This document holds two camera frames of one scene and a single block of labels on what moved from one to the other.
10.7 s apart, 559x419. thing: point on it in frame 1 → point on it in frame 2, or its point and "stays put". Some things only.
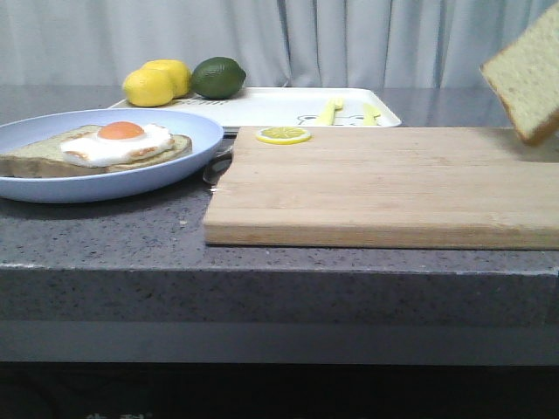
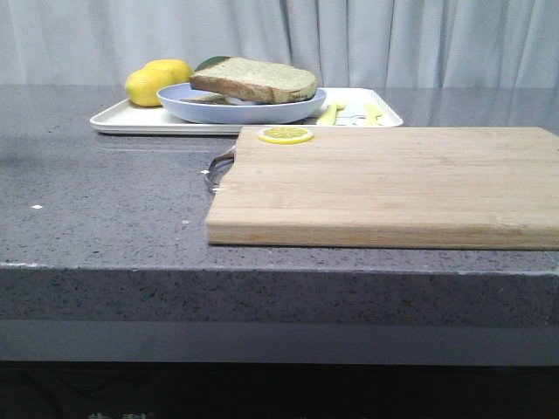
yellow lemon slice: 283,134 stays put
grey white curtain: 283,43 stays put
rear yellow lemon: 177,71 stays put
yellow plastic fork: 327,116 stays put
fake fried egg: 115,143 → 240,102
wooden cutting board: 388,188 stays put
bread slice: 525,73 → 263,81
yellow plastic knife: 370,114 stays put
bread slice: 43,158 → 217,98
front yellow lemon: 148,88 stays put
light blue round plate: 207,141 → 170,99
